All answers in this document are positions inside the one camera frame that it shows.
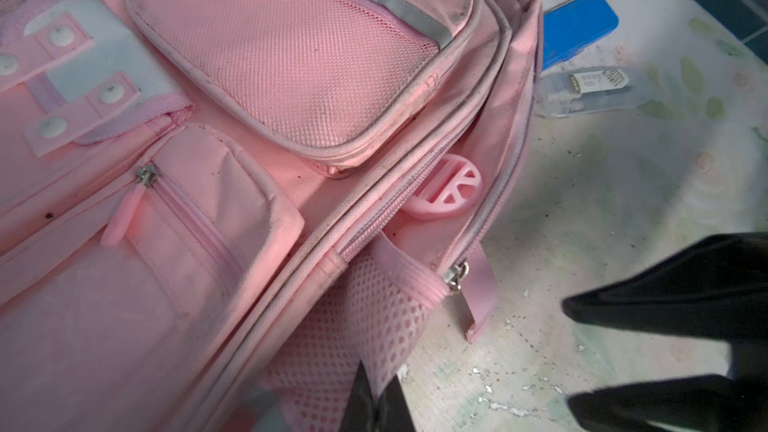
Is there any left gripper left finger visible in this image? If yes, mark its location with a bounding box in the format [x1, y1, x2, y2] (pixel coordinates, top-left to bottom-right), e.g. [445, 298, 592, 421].
[339, 362, 377, 432]

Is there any clear plastic packet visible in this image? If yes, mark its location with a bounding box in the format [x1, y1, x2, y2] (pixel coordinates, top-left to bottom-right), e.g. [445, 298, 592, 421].
[534, 66, 655, 118]

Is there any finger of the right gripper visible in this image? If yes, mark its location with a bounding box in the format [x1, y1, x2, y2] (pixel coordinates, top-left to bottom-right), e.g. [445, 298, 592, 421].
[567, 375, 767, 431]
[562, 232, 767, 342]

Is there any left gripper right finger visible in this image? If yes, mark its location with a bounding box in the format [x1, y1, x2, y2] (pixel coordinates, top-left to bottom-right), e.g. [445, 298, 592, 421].
[379, 376, 416, 432]

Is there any pink student backpack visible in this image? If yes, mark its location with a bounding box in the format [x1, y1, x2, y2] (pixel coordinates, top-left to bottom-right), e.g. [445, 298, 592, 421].
[1, 0, 542, 431]

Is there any blue pencil case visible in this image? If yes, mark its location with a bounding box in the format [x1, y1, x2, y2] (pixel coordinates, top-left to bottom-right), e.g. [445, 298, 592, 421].
[542, 0, 619, 70]

